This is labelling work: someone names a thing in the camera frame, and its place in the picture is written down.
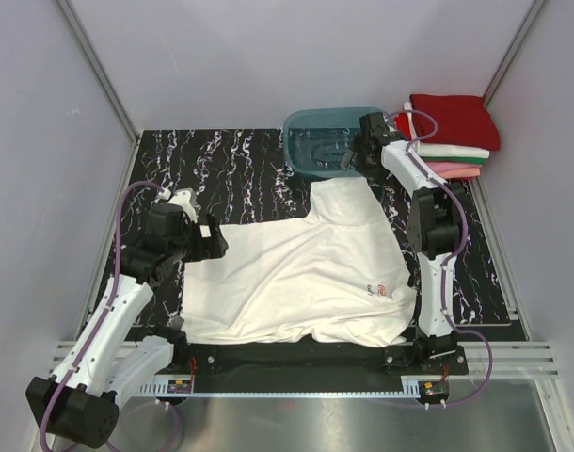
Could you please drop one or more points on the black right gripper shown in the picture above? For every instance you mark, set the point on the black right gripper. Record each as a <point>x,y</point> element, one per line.
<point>377,174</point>

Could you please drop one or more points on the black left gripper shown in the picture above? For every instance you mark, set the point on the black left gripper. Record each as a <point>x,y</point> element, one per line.
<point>213,247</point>

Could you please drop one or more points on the teal plastic bin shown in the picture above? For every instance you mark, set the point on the teal plastic bin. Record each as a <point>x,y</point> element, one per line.
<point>316,140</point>

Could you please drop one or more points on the white t-shirt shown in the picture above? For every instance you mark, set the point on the white t-shirt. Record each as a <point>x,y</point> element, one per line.
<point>337,275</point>

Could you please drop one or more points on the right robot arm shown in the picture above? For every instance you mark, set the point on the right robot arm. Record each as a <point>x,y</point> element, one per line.
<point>437,231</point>

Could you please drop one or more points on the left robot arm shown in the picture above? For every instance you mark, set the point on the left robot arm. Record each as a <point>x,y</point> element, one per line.
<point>82,398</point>

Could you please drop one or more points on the green folded shirt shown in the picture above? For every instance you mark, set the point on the green folded shirt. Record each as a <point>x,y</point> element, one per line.
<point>455,159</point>

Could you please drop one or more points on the pink folded shirt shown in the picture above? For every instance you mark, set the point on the pink folded shirt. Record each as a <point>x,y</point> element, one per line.
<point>454,170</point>

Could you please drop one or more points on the dark red folded shirt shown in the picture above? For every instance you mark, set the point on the dark red folded shirt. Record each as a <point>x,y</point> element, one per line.
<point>462,120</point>

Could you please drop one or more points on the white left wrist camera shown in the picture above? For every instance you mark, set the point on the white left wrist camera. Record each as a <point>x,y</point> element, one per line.
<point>185,198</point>

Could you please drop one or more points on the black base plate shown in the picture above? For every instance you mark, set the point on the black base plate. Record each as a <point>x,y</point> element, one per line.
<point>308,355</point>

